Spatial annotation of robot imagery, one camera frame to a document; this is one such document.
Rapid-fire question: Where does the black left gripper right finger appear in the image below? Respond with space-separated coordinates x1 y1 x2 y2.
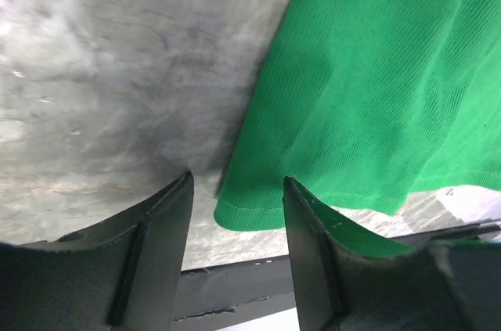
283 178 500 330

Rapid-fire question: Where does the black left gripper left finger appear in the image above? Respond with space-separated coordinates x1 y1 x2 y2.
1 173 194 330

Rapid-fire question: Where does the green tank top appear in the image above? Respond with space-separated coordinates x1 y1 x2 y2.
214 0 500 231

